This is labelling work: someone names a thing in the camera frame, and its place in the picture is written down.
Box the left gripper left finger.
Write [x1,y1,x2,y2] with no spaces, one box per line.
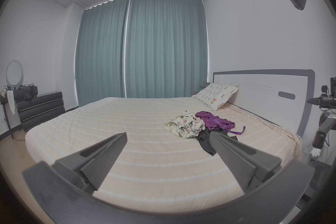
[53,132,128,192]

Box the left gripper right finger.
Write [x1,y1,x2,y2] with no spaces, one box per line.
[210,132,282,191]

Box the black T-shirt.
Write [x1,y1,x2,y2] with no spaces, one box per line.
[197,130,238,156]

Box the bed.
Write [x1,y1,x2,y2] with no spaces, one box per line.
[25,69,315,211]

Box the purple satin garment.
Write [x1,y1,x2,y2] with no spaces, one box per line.
[195,111,246,139]

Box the white printed pyjama top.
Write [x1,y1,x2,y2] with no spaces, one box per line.
[164,110,205,139]

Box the white printed pillow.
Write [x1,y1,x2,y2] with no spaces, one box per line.
[193,82,239,111]

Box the grey bedside table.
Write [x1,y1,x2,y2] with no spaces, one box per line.
[191,82,212,97]

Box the dark dressing table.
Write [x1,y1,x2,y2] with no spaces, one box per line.
[0,86,38,139]

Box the dark grey garment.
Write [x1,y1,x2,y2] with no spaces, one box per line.
[18,82,36,100]

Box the blue-green curtain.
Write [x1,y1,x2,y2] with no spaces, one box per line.
[125,0,209,99]
[76,0,130,108]

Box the white garment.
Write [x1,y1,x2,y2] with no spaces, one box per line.
[6,90,16,115]

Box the round white mirror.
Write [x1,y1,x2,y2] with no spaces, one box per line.
[6,61,25,88]

